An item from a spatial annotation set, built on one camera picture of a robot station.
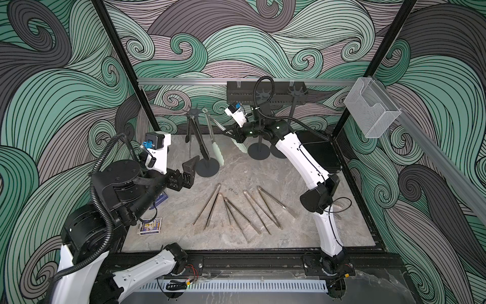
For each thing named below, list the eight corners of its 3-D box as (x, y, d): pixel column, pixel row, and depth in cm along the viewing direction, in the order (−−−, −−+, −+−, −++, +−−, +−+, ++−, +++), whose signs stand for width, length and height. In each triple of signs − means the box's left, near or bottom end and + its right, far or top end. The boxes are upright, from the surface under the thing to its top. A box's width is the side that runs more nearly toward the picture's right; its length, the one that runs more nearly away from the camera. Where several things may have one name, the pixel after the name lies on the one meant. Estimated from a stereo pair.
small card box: (138, 237, 82) (136, 235, 81) (141, 222, 87) (139, 220, 85) (160, 233, 83) (158, 232, 82) (161, 218, 88) (160, 217, 86)
